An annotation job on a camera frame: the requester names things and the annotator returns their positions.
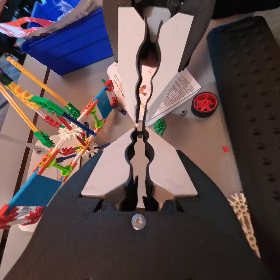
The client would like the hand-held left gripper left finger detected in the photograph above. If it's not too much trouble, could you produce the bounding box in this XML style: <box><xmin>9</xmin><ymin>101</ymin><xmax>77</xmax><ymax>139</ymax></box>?
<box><xmin>81</xmin><ymin>127</ymin><xmax>137</xmax><ymax>210</ymax></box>

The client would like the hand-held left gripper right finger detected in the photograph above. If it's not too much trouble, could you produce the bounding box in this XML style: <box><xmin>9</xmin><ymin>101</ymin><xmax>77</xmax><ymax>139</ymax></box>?
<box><xmin>143</xmin><ymin>126</ymin><xmax>198</xmax><ymax>210</ymax></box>

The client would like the red toy wheel black tyre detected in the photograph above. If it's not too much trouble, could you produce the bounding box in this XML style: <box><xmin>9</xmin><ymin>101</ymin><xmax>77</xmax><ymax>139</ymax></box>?
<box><xmin>191</xmin><ymin>92</ymin><xmax>219</xmax><ymax>118</ymax></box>

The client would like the white tilted reading stand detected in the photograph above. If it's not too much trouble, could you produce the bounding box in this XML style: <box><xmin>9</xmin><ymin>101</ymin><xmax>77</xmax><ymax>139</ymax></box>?
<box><xmin>0</xmin><ymin>133</ymin><xmax>64</xmax><ymax>232</ymax></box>

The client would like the green toy connector piece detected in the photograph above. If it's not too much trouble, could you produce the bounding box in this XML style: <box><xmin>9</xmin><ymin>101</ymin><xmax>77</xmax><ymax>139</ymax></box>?
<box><xmin>154</xmin><ymin>118</ymin><xmax>166</xmax><ymax>135</ymax></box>

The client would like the blue plastic bin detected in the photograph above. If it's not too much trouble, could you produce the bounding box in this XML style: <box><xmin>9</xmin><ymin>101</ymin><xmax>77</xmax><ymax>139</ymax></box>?
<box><xmin>21</xmin><ymin>0</ymin><xmax>114</xmax><ymax>76</ymax></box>

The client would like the printed plastic bag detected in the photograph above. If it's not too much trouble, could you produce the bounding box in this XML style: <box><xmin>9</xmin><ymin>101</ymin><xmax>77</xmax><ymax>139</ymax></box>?
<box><xmin>0</xmin><ymin>4</ymin><xmax>103</xmax><ymax>41</ymax></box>

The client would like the white snowflake toy connector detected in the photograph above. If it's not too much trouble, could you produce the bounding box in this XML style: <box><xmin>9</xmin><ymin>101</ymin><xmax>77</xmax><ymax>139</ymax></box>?
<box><xmin>237</xmin><ymin>219</ymin><xmax>261</xmax><ymax>259</ymax></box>
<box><xmin>228</xmin><ymin>193</ymin><xmax>250</xmax><ymax>222</ymax></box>

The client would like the colourful toy construction model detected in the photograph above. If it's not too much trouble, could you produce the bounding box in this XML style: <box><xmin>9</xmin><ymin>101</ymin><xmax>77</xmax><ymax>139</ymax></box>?
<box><xmin>0</xmin><ymin>56</ymin><xmax>124</xmax><ymax>230</ymax></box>

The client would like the folded instruction booklet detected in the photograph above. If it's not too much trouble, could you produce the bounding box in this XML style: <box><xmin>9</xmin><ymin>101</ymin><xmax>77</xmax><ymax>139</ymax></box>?
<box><xmin>107</xmin><ymin>62</ymin><xmax>202</xmax><ymax>125</ymax></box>

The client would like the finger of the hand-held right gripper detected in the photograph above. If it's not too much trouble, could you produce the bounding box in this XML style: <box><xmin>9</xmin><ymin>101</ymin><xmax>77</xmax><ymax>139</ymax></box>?
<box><xmin>143</xmin><ymin>12</ymin><xmax>195</xmax><ymax>127</ymax></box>
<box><xmin>118</xmin><ymin>6</ymin><xmax>147</xmax><ymax>123</ymax></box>

